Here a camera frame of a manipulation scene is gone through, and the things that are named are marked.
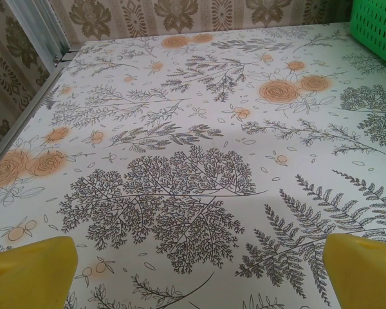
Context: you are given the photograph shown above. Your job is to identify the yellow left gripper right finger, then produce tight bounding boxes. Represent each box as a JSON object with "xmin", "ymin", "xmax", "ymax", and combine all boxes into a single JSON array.
[{"xmin": 324, "ymin": 232, "xmax": 386, "ymax": 309}]

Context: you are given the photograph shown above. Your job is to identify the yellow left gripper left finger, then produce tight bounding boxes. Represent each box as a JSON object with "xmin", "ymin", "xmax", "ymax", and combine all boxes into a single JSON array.
[{"xmin": 0, "ymin": 236, "xmax": 78, "ymax": 309}]

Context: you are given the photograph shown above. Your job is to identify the green plastic basket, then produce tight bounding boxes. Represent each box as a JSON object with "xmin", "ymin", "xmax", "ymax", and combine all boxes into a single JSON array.
[{"xmin": 349, "ymin": 0, "xmax": 386, "ymax": 73}]

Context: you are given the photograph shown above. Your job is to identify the aluminium table side rail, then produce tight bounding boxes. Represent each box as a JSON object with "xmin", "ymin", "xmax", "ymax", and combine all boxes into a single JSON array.
[{"xmin": 0, "ymin": 51, "xmax": 82, "ymax": 177}]

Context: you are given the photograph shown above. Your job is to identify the aluminium frame post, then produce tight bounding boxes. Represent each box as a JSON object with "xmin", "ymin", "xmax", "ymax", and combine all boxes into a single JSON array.
[{"xmin": 6, "ymin": 0, "xmax": 74, "ymax": 55}]

